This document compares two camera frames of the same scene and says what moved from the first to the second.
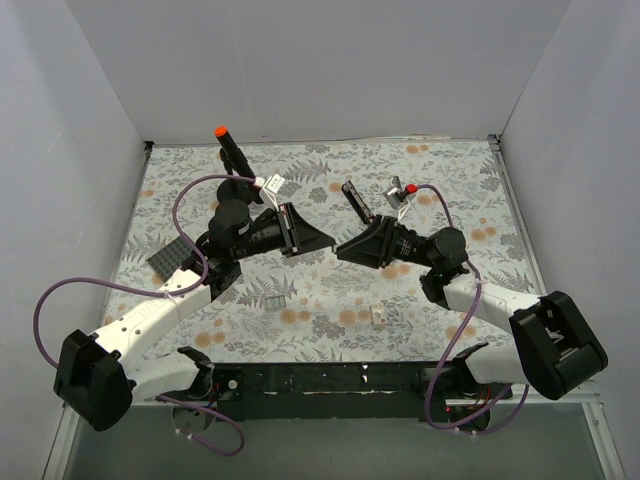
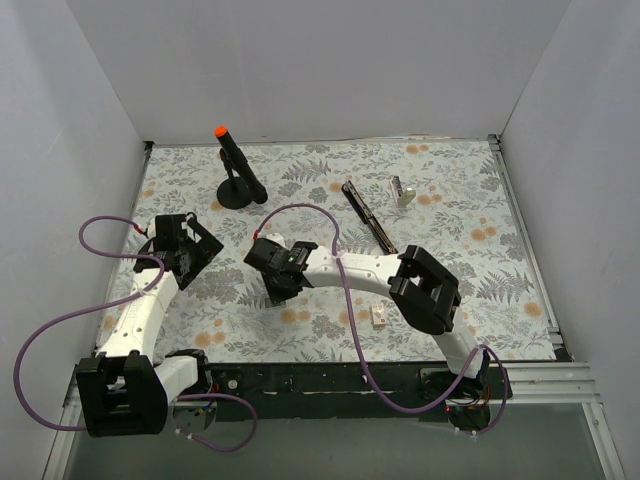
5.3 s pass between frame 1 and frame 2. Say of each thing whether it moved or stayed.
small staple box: stayed
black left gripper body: moved
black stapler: stayed
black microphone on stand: stayed
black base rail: stayed
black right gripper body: moved
